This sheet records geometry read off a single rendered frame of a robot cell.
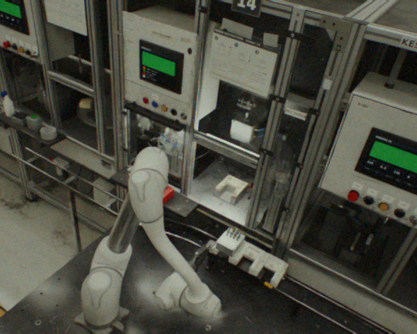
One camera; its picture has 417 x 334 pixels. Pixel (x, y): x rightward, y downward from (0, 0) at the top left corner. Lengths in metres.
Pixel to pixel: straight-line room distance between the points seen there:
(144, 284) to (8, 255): 1.44
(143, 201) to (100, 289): 0.53
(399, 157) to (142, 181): 0.93
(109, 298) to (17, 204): 2.02
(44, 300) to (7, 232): 1.42
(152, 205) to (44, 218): 2.15
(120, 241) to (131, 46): 0.93
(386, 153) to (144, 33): 1.17
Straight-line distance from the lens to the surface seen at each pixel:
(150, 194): 1.39
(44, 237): 3.34
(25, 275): 3.13
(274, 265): 2.03
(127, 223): 1.71
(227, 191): 2.29
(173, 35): 1.83
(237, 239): 2.00
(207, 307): 1.71
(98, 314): 1.85
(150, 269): 2.16
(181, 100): 1.92
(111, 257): 1.87
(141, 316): 2.00
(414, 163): 1.59
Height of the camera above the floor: 2.38
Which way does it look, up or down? 37 degrees down
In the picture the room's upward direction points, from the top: 7 degrees clockwise
